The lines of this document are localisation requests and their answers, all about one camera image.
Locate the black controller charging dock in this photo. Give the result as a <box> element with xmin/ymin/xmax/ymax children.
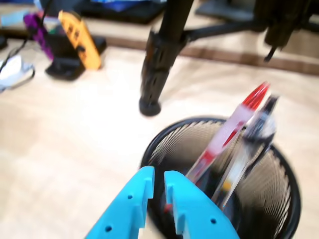
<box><xmin>44</xmin><ymin>34</ymin><xmax>108</xmax><ymax>82</ymax></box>

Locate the black mesh pen holder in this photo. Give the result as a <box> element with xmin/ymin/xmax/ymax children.
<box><xmin>140</xmin><ymin>115</ymin><xmax>303</xmax><ymax>239</ymax></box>

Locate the purple game controller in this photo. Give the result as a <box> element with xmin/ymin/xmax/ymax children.
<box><xmin>23</xmin><ymin>12</ymin><xmax>55</xmax><ymax>61</ymax></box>

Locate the black flat laptop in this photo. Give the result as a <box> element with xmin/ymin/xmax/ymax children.
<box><xmin>79</xmin><ymin>0</ymin><xmax>168</xmax><ymax>25</ymax></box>

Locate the white crumpled object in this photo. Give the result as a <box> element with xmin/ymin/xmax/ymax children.
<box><xmin>0</xmin><ymin>53</ymin><xmax>35</xmax><ymax>93</ymax></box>

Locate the red gel pen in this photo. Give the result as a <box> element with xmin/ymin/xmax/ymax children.
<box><xmin>185</xmin><ymin>81</ymin><xmax>272</xmax><ymax>186</ymax></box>

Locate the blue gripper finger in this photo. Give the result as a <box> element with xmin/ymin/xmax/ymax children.
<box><xmin>163</xmin><ymin>170</ymin><xmax>240</xmax><ymax>239</ymax></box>
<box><xmin>84</xmin><ymin>166</ymin><xmax>155</xmax><ymax>239</ymax></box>

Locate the grey grip clear pen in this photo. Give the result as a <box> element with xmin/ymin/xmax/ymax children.
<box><xmin>211</xmin><ymin>94</ymin><xmax>280</xmax><ymax>212</ymax></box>

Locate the orange game controller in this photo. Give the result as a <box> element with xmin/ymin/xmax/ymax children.
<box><xmin>57</xmin><ymin>9</ymin><xmax>102</xmax><ymax>70</ymax></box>

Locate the black camera tripod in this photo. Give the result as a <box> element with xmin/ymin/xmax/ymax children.
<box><xmin>138</xmin><ymin>0</ymin><xmax>319</xmax><ymax>118</ymax></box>

